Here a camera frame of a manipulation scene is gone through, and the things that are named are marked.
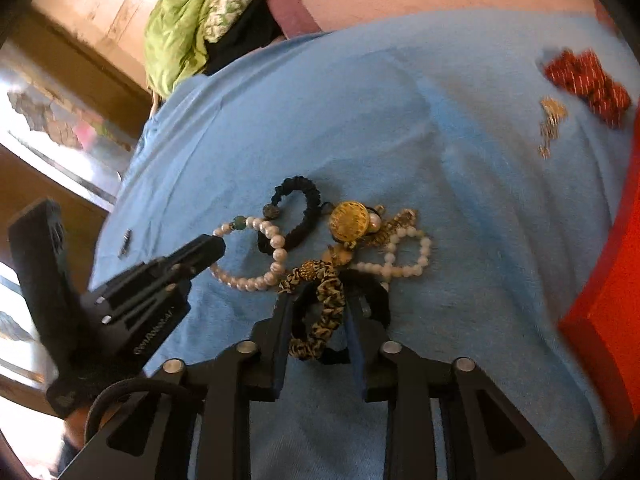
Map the green quilt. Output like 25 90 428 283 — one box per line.
144 0 301 96

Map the black braided hair tie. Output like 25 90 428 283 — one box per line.
257 176 324 256

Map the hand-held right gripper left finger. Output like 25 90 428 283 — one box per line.
57 292 301 480

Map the red dotted scrunchie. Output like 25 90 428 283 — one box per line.
542 47 632 128

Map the gold chain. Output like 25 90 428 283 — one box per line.
367 206 421 251

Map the gold earring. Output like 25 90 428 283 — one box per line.
537 96 569 160

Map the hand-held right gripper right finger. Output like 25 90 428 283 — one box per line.
345 292 576 480

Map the light blue blanket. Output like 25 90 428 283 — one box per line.
87 7 633 480

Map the pearl bracelet with green bead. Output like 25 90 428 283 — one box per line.
209 215 291 293

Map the black cloth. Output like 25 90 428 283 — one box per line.
205 0 287 76

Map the red tray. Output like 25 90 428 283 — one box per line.
557 180 640 431

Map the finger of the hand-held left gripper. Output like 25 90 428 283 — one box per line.
89 234 227 326

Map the white bead bracelet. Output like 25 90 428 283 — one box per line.
356 226 433 281

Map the wooden window frame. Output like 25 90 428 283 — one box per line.
0 7 153 401

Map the round gold pendant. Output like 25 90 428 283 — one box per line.
329 201 383 248

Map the black cable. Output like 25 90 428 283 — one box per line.
87 375 201 448

